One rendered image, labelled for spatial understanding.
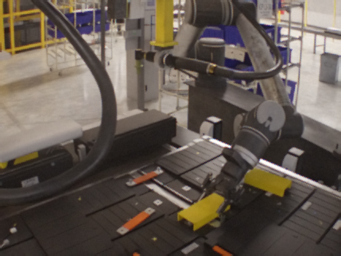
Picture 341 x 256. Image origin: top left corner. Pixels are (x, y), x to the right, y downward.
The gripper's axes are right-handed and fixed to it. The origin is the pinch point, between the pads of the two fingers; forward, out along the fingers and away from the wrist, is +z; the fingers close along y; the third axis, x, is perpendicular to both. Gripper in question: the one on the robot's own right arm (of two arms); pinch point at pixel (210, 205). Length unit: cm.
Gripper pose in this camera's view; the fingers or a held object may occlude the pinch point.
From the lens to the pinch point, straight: 105.2
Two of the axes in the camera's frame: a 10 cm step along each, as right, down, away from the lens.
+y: -6.9, -2.9, 6.7
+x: -4.5, -5.5, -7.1
